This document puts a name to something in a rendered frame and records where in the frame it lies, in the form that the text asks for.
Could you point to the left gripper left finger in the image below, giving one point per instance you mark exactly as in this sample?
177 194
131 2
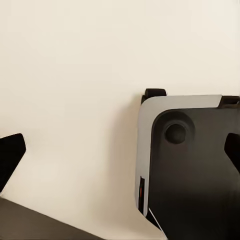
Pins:
12 149

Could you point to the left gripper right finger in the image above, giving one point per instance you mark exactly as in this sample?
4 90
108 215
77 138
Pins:
232 149

